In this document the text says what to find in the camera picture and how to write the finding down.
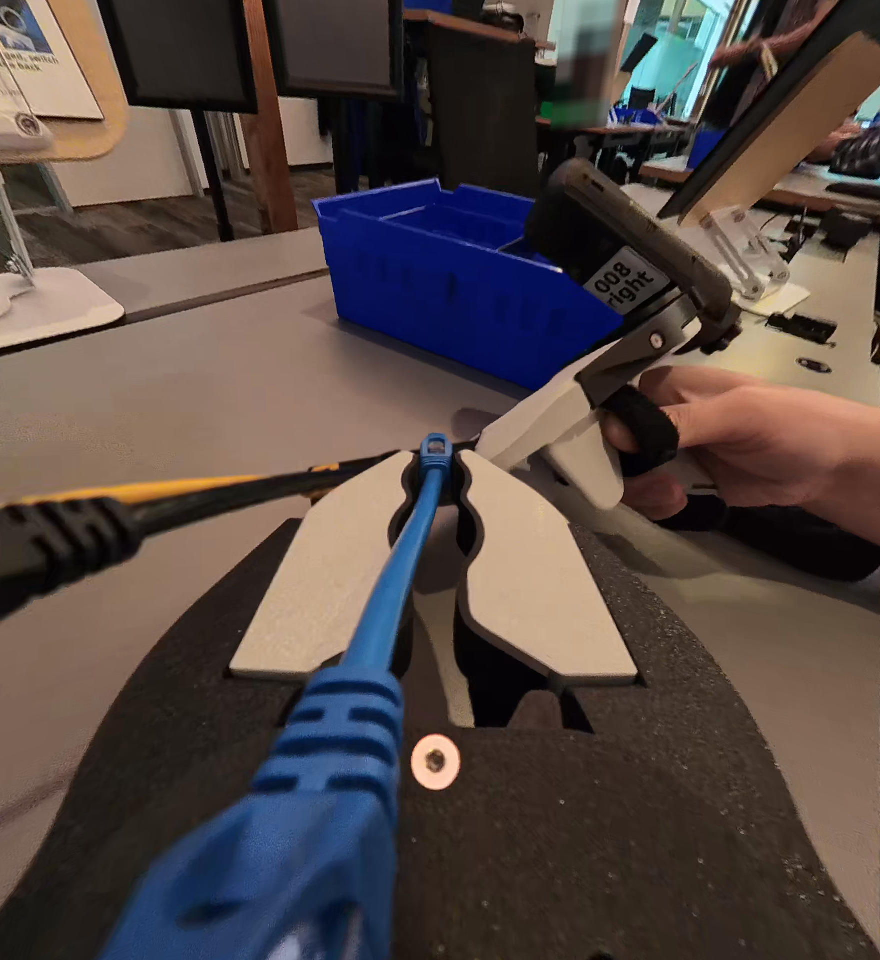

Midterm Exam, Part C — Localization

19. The black textured pad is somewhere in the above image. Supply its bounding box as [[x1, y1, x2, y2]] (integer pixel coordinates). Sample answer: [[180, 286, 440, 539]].
[[658, 492, 880, 585]]

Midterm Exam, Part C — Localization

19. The black ethernet cable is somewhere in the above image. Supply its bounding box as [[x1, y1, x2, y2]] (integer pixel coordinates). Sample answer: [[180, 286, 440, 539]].
[[0, 447, 418, 649]]

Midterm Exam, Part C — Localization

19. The small black clip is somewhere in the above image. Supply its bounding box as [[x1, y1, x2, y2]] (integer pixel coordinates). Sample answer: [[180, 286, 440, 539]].
[[766, 309, 840, 348]]

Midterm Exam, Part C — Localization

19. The blue plastic bin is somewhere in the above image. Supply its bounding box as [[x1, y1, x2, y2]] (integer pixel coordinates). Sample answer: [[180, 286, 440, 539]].
[[314, 179, 630, 393]]

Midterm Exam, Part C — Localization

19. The person's right hand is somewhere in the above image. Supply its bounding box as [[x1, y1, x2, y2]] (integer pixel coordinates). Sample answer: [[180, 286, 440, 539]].
[[602, 368, 861, 523]]

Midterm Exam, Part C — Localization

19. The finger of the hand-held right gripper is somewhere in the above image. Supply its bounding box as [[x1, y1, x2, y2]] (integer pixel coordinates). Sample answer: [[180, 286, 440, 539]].
[[472, 357, 624, 511]]

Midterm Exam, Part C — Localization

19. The wooden pillar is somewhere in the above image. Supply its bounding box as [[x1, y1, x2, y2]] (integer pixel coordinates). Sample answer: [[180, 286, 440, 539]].
[[242, 0, 301, 235]]

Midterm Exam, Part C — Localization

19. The black office chair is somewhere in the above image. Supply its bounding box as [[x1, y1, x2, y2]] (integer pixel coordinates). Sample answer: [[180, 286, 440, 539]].
[[422, 15, 544, 198]]

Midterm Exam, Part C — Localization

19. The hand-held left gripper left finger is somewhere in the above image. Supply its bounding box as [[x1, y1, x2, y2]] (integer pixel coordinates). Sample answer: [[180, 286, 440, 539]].
[[230, 450, 420, 679]]

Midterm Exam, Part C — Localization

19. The yellow ethernet cable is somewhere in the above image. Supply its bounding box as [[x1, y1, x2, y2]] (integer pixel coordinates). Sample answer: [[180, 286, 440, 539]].
[[2, 462, 345, 511]]

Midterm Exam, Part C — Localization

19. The blue ethernet cable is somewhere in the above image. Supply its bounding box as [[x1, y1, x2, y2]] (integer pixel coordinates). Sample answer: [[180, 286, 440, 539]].
[[100, 432, 456, 960]]

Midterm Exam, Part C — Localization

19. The white stand base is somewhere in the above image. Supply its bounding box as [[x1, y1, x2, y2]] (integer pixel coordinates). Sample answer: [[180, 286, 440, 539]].
[[0, 266, 127, 363]]

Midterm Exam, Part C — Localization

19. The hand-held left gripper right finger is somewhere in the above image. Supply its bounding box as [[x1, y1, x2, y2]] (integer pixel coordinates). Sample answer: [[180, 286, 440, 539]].
[[455, 447, 643, 691]]

